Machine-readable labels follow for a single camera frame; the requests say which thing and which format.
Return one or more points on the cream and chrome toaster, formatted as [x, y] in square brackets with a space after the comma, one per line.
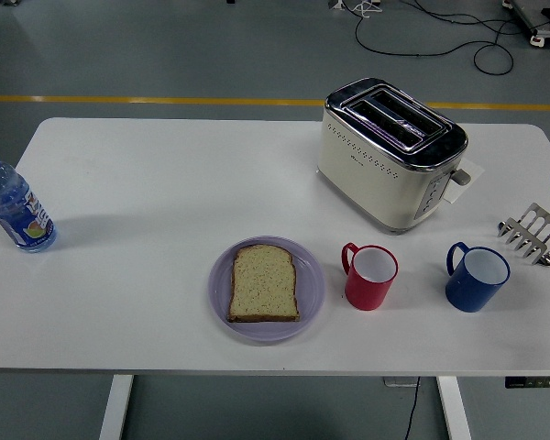
[371, 179]

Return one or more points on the silver metal toast rack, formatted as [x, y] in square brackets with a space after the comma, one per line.
[529, 229]

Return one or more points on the white table leg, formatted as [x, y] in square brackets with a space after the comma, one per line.
[454, 408]
[117, 408]

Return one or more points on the wheeled equipment cart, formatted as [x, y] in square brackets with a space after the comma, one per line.
[545, 27]

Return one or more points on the white floor stand foot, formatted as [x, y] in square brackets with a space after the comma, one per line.
[336, 3]

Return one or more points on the purple round plate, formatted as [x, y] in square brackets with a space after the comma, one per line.
[311, 284]

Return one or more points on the grey box under table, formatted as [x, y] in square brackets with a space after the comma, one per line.
[396, 381]

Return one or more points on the slice of bread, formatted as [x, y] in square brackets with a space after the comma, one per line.
[263, 284]

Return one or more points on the clear water bottle blue cap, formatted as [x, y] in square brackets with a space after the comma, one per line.
[14, 206]

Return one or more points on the black table control panel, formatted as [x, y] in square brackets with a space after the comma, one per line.
[536, 382]

